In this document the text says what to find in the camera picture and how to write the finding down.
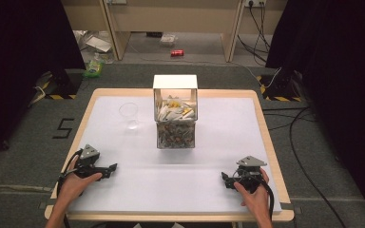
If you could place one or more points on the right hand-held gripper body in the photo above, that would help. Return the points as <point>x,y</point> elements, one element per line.
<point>248,179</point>

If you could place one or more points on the small white container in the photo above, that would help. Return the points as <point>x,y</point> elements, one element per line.
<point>168,39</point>

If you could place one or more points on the green plastic packet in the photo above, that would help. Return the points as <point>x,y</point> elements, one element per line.
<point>93,69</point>

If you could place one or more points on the black curtain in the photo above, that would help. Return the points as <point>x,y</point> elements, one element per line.
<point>345,79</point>
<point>19,63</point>

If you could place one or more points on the red drink can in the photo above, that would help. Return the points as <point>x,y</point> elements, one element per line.
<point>177,53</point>

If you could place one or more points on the black stand base striped tape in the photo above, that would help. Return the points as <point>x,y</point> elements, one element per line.
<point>280,87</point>
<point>65,84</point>

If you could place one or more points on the pile of dark packets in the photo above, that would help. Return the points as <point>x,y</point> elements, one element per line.
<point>176,134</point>

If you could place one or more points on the white table sheet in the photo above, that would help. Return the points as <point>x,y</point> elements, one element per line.
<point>177,183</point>

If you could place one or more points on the white wall socket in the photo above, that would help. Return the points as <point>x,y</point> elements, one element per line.
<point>255,3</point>

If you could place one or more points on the crumpled white plastic bag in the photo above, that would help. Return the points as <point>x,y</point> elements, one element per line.
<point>96,42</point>

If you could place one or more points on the clear box with white lid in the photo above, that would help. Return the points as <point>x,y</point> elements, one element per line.
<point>175,81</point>

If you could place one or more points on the person's right hand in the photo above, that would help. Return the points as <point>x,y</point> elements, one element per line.
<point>256,199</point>

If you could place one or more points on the light wooden desk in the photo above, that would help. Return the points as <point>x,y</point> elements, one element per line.
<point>171,19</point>

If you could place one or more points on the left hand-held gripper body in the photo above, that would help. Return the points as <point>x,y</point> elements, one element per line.
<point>88,164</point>

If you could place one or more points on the clear glass cup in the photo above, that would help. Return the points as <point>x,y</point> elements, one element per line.
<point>129,114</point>

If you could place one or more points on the person's left hand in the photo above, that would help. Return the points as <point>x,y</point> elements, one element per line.
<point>71,186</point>

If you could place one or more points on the pile of white sachets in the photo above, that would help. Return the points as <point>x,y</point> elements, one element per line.
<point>174,110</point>

